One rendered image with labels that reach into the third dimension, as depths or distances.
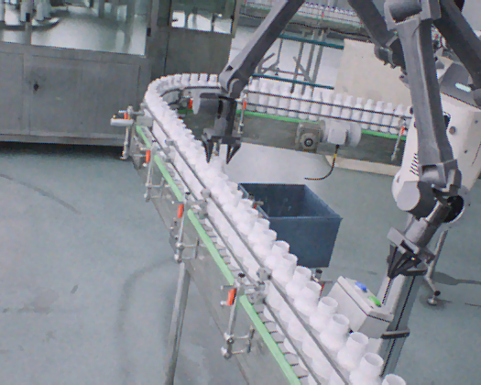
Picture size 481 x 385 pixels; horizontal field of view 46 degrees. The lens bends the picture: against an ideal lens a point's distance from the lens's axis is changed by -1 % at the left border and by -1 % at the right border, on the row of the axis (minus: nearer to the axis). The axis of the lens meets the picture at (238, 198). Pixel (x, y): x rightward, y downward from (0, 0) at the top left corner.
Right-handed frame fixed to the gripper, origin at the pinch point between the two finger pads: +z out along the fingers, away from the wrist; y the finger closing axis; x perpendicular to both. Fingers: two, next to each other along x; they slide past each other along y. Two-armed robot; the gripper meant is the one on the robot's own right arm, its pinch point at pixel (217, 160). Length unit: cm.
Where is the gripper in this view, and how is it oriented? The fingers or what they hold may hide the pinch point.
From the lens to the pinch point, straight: 174.7
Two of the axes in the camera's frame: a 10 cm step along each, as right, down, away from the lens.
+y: -9.2, -0.1, -3.9
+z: -1.8, 9.0, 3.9
